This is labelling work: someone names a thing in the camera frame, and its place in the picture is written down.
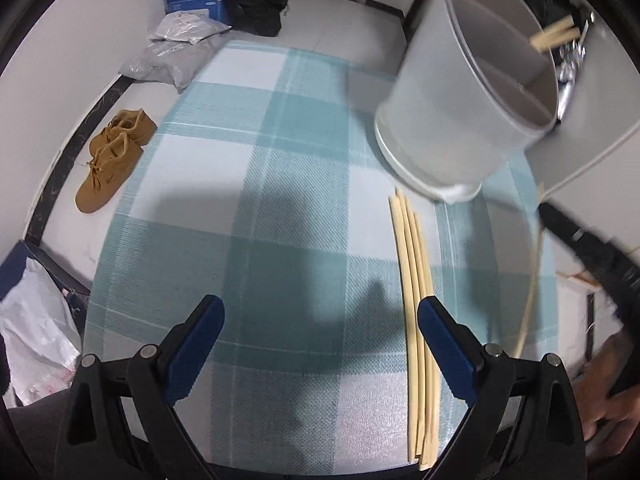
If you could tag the grey trouser leg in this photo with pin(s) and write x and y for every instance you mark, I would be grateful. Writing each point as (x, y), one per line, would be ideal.
(30, 440)

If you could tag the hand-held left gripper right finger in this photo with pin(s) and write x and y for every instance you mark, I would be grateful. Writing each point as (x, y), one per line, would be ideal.
(447, 350)

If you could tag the bundle of wooden chopsticks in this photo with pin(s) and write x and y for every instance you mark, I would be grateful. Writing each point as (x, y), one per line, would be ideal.
(408, 260)

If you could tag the flat dark blue box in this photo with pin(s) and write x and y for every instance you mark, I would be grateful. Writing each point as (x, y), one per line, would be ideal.
(60, 275)

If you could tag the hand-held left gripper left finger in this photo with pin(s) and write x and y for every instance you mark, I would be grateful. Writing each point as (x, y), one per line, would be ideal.
(195, 350)

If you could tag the blue cardboard box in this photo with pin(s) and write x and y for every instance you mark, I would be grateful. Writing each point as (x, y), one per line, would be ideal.
(197, 0)

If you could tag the large grey mailer bag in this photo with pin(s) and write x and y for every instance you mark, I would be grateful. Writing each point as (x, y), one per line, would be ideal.
(167, 62)

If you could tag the white plastic bag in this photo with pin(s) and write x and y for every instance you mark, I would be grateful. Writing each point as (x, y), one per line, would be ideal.
(35, 330)

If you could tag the white divided utensil holder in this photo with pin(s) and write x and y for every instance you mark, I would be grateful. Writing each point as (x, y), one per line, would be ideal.
(450, 100)

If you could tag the teal plaid mat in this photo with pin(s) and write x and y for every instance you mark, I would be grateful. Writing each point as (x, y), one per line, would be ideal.
(280, 185)

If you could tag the silver folding umbrella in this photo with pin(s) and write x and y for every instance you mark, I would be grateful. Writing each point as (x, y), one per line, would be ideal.
(570, 70)

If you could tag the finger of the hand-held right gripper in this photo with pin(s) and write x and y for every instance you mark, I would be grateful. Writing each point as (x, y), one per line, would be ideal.
(575, 235)

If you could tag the small wrinkled grey mailer bag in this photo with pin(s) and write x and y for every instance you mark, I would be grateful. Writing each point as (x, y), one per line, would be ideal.
(187, 27)

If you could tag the person's right hand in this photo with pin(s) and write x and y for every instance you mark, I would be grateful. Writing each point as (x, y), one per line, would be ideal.
(600, 380)

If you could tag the black backpack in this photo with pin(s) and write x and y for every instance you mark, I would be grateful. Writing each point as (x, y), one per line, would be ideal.
(540, 2)

